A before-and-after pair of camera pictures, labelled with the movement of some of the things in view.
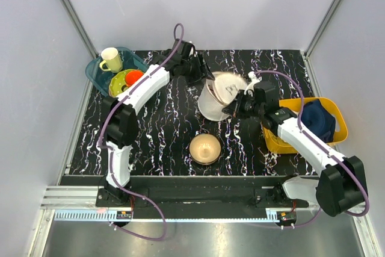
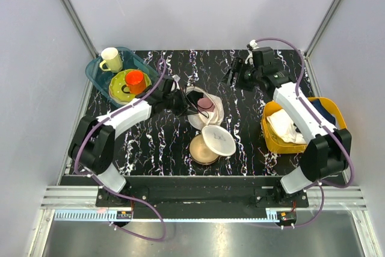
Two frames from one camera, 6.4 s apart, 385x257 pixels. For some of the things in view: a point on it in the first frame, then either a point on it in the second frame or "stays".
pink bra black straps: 211,86 → 205,105
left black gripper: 198,68 → 185,105
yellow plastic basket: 295,105 stays
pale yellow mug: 112,59 stays
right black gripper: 240,98 → 237,67
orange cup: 132,76 stays
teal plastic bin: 101,78 stays
